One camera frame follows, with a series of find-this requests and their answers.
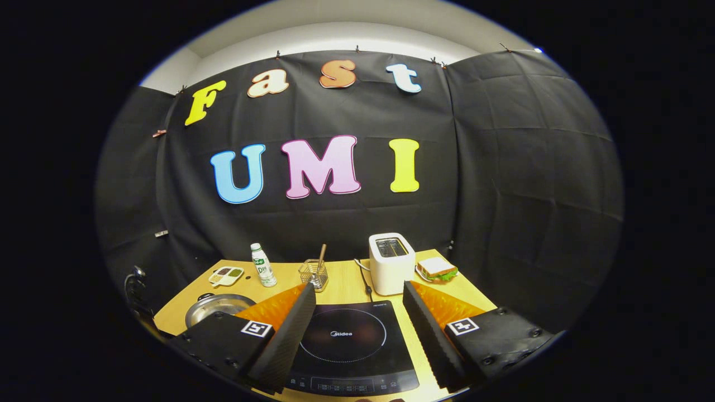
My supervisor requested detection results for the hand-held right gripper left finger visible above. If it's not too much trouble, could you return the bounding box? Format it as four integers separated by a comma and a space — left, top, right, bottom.
170, 282, 317, 394

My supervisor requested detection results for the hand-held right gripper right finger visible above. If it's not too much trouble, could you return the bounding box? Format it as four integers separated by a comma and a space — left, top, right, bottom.
402, 281, 554, 391

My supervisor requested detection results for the black induction cooktop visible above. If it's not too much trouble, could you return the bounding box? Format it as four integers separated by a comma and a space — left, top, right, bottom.
285, 301, 420, 396

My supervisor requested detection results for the stainless steel pot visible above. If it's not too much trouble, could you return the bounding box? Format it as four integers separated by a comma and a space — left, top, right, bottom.
184, 293, 256, 329

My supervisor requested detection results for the white sandwich plate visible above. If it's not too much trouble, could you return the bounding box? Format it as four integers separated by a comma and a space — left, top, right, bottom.
414, 265, 459, 284

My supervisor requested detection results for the sandwich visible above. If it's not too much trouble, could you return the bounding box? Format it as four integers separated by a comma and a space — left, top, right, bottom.
418, 257, 459, 281

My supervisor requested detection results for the white milk bottle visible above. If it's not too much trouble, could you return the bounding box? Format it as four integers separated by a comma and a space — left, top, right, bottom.
250, 243, 278, 288

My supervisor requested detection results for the white toaster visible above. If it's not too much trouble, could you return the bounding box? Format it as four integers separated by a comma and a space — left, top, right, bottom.
369, 233, 416, 296

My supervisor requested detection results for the white divided bean dish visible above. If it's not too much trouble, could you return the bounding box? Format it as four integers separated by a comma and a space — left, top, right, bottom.
208, 266, 245, 287

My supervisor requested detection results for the black backdrop cloth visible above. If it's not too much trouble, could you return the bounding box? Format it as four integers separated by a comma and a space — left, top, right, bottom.
95, 49, 623, 336

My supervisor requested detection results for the wire utensil holder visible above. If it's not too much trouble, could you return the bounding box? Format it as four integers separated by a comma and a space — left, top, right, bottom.
298, 259, 329, 292

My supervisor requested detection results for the toaster power cable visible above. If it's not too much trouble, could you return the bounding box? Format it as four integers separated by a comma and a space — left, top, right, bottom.
354, 259, 374, 303

